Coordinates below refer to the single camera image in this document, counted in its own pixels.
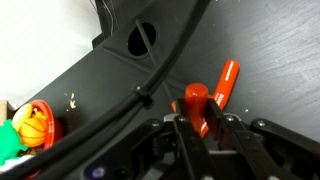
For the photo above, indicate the red bowl of toys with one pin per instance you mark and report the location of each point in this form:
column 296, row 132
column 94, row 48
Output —
column 31, row 130

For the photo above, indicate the red t-handle wrench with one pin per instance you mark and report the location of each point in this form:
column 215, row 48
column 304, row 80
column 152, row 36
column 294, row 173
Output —
column 196, row 95
column 223, row 89

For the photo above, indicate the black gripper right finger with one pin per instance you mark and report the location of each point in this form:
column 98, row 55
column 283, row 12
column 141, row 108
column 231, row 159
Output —
column 230, row 133

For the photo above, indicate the red T-handle wrench on table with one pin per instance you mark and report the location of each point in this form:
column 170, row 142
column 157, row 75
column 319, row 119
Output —
column 223, row 89

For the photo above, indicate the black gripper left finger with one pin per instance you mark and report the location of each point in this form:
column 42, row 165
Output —
column 195, row 156

